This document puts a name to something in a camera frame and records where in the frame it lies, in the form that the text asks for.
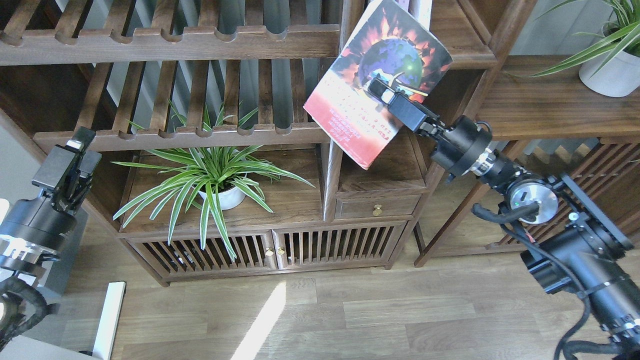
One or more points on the white table leg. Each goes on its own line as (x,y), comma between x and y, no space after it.
(109,319)

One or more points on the spider plant white pot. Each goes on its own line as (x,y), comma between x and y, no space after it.
(198,179)

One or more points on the potted plant white pot right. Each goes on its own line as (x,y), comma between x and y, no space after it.
(610,66)

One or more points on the right gripper silver-tipped finger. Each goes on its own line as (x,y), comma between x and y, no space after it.
(382,92)

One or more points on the wooden side table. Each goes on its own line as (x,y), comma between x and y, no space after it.
(551,124)

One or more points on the dark wooden bookshelf cabinet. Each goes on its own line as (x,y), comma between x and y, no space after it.
(147,74)

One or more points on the red orange cover book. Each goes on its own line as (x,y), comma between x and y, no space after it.
(387,42)

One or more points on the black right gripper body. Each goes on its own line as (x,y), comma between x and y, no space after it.
(460,149)

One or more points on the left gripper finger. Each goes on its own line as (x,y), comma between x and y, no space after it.
(89,162)
(81,140)

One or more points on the pale lilac white book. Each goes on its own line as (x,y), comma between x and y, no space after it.
(404,4)

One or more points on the left slatted cabinet door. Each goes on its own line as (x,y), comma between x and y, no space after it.
(184,259)

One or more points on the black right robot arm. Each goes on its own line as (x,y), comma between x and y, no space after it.
(571,245)

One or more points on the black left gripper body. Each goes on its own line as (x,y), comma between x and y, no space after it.
(48,219)

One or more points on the right slatted cabinet door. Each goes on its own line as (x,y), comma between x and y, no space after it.
(337,246)

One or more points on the small drawer brass knob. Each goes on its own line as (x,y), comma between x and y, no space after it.
(376,207)

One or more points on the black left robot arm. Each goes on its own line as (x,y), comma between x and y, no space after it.
(22,306)

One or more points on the large white book red stamp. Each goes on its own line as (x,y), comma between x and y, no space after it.
(421,10)

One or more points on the slatted cabinet door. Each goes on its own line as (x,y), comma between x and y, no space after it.
(184,259)
(337,246)

